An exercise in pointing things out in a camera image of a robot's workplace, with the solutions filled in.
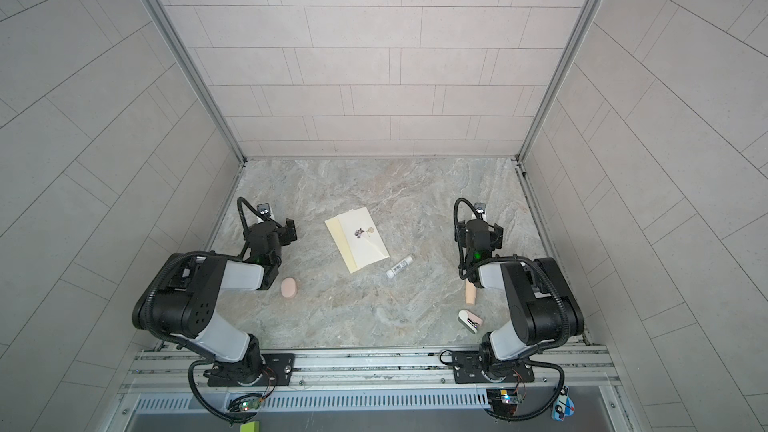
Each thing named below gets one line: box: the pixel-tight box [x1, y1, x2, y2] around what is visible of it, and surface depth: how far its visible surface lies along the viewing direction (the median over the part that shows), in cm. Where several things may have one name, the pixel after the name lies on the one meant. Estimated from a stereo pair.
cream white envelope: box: [337, 206, 390, 269], surface depth 96 cm
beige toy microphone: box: [465, 279, 476, 305], surface depth 83 cm
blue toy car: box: [551, 385, 575, 421], surface depth 67 cm
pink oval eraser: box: [280, 277, 298, 299], surface depth 84 cm
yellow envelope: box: [324, 215, 359, 274], surface depth 95 cm
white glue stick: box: [386, 256, 415, 278], surface depth 88 cm
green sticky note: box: [240, 421, 260, 432], surface depth 64 cm
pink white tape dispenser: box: [458, 310, 483, 334], surface depth 79 cm
